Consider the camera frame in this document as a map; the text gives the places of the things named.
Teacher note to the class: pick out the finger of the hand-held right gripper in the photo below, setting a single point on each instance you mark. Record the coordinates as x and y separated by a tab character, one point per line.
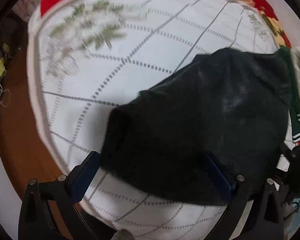
291	158

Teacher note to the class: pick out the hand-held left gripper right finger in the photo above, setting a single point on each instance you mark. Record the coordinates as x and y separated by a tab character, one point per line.
218	172

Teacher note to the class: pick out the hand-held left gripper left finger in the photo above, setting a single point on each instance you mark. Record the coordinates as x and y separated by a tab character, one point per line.
86	173

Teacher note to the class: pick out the black cloth garment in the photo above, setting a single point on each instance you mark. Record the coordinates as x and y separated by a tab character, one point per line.
190	117

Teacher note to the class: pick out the green garment with white stripes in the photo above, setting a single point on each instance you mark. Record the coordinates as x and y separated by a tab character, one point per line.
293	92

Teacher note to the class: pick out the grey knit cloth fringe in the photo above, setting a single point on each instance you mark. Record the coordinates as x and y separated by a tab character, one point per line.
122	234

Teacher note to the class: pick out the white floral quilted mat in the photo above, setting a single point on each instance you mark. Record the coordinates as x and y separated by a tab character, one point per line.
140	42

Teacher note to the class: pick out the red floral blanket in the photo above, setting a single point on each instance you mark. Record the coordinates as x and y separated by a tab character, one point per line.
50	2

